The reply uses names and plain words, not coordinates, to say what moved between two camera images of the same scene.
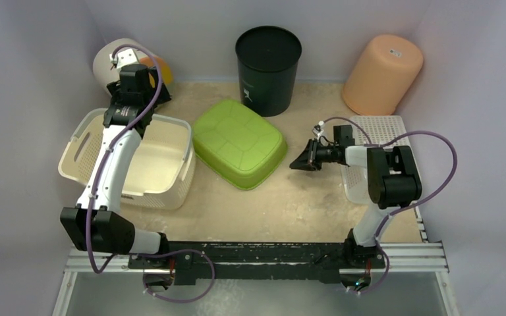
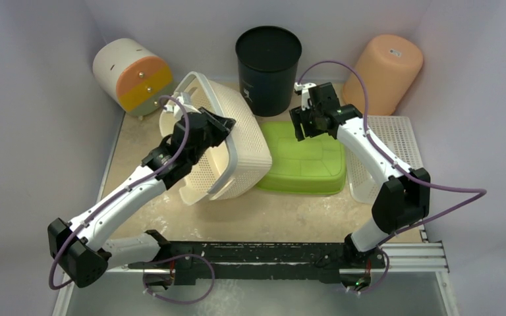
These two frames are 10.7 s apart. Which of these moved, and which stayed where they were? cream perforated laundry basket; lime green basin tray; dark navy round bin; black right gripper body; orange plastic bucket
Moved: cream perforated laundry basket; black right gripper body; lime green basin tray
Stayed: orange plastic bucket; dark navy round bin
